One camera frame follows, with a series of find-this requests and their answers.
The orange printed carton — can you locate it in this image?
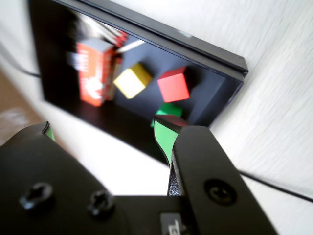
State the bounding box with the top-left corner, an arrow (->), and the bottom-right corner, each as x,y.
76,39 -> 123,107

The red wooden cube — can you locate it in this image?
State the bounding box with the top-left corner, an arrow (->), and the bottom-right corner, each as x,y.
156,66 -> 191,103

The white stick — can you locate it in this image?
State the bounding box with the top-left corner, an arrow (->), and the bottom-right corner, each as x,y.
114,40 -> 146,53

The yellow wooden cube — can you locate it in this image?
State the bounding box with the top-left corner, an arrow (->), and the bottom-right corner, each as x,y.
113,63 -> 153,99

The black box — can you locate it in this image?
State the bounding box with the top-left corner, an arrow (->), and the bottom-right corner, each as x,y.
28,0 -> 249,167

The black cable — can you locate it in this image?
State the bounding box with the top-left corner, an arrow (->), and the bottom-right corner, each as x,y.
238,170 -> 313,203

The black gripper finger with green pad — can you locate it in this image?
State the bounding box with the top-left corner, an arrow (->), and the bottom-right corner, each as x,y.
153,114 -> 279,235
0,121 -> 123,235

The green wooden cube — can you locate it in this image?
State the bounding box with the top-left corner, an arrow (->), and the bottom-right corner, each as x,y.
150,102 -> 184,128

